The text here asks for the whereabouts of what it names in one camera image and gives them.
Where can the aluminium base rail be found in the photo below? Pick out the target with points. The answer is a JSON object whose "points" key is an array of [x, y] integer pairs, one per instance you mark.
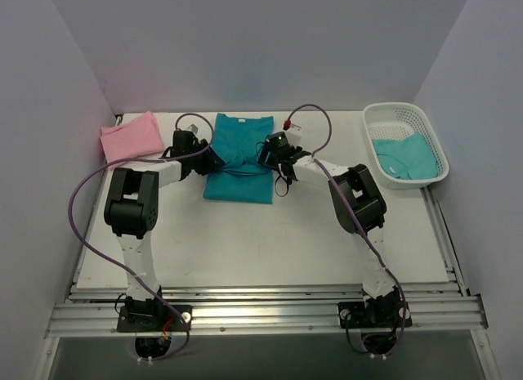
{"points": [[280, 310]]}

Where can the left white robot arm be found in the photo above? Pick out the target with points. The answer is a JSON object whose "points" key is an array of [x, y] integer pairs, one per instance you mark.
{"points": [[132, 211]]}

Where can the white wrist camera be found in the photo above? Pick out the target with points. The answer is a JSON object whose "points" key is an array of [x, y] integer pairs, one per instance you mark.
{"points": [[293, 132], [192, 128]]}

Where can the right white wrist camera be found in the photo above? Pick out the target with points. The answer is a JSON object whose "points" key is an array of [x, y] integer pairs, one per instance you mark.
{"points": [[293, 132]]}

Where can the light teal t shirt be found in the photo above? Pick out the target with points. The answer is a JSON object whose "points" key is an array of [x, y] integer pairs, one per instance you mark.
{"points": [[407, 159]]}

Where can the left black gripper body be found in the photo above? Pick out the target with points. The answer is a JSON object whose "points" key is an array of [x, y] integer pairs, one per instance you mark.
{"points": [[208, 162]]}

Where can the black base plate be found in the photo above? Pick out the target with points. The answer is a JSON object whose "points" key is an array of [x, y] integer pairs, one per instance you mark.
{"points": [[155, 320], [370, 314]]}

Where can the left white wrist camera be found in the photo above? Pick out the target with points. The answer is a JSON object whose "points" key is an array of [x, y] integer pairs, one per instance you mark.
{"points": [[192, 128]]}

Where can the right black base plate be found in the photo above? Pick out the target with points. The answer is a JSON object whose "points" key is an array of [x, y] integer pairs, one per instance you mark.
{"points": [[370, 314]]}

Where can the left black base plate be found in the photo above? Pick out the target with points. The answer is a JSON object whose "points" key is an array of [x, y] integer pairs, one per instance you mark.
{"points": [[155, 320]]}

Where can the white plastic basket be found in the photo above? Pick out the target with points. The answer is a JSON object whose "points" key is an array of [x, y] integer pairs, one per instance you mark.
{"points": [[396, 121]]}

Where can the folded pink t shirt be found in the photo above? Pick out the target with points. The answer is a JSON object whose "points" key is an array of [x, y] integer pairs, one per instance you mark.
{"points": [[139, 138]]}

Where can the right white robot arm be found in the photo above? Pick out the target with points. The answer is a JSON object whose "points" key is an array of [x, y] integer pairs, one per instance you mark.
{"points": [[358, 205]]}

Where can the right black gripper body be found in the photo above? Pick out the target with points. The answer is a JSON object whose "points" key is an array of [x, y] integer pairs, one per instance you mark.
{"points": [[265, 156]]}

